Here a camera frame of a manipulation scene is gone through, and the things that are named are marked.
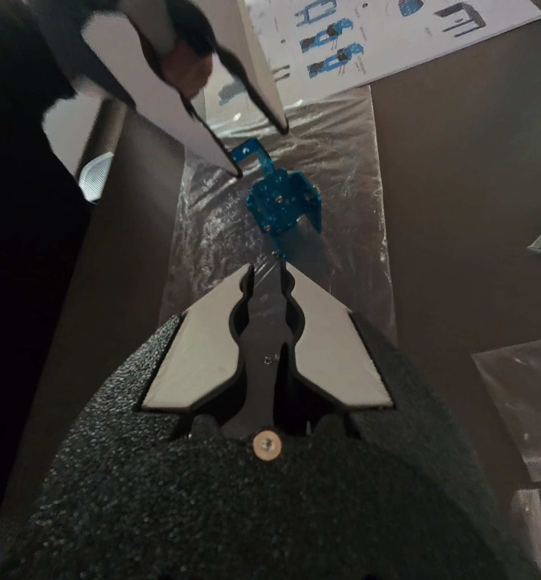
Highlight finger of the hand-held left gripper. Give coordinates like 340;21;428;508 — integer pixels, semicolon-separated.
197;0;291;136
81;10;244;179

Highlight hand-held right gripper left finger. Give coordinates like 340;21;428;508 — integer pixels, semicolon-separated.
140;264;255;429

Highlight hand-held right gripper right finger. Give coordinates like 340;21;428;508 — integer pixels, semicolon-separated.
275;263;395;430

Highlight blue metal bracket assembly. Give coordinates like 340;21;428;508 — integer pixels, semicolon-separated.
229;140;324;237

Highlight dark grey desk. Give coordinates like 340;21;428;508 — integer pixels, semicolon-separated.
0;0;541;580

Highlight person's left hand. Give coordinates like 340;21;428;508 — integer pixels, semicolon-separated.
161;44;213;97

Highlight grey mesh office chair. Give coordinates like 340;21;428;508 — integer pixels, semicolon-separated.
78;152;115;203

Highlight white instruction booklet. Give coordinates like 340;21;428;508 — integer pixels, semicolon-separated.
202;0;541;119

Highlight large clear plastic bag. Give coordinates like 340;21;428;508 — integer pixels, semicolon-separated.
168;84;396;345

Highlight pile of small screw bags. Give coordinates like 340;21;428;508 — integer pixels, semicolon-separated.
472;217;541;580

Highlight person's black clothing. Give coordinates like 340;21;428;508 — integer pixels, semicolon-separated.
0;0;93;522

